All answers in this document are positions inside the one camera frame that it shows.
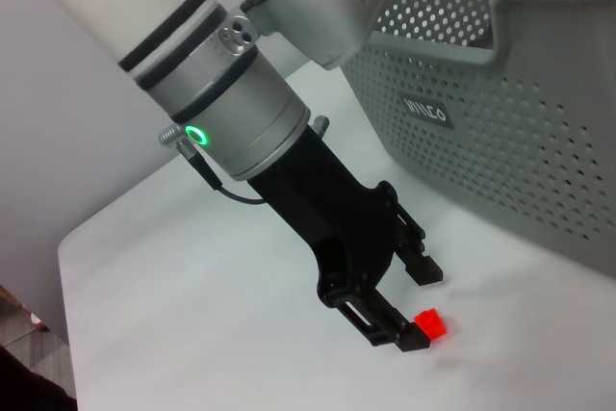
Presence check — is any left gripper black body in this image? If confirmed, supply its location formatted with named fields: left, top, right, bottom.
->
left=244, top=133, right=401, bottom=310

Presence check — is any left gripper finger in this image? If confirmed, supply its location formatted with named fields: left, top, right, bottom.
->
left=330, top=284, right=431, bottom=353
left=396, top=205, right=444, bottom=288

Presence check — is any small red toy brick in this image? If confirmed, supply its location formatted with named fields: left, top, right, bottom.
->
left=413, top=308, right=449, bottom=341

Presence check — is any grey-green perforated storage basket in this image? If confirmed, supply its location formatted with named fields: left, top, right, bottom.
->
left=342, top=0, right=616, bottom=281

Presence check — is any black bulky floor object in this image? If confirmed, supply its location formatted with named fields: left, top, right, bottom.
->
left=0, top=341, right=79, bottom=411

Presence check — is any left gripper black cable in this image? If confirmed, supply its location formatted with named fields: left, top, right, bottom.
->
left=157, top=114, right=332, bottom=206

